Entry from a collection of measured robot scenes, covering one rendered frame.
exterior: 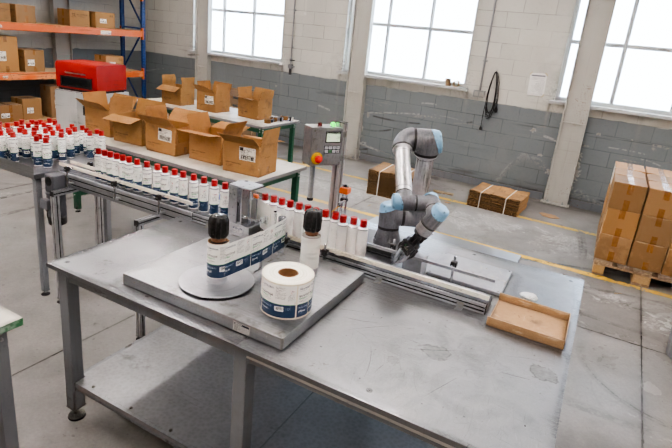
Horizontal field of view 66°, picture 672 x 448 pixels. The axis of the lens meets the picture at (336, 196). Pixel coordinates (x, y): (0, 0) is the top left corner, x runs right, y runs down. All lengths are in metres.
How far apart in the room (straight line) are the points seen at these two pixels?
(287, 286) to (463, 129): 6.10
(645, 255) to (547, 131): 2.68
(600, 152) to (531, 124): 0.93
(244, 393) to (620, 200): 4.05
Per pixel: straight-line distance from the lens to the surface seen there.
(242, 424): 2.16
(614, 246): 5.42
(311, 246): 2.25
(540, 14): 7.56
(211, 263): 2.16
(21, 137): 4.15
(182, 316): 2.11
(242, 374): 2.02
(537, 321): 2.41
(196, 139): 4.51
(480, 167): 7.79
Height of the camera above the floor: 1.91
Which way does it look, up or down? 17 degrees down
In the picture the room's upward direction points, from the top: 6 degrees clockwise
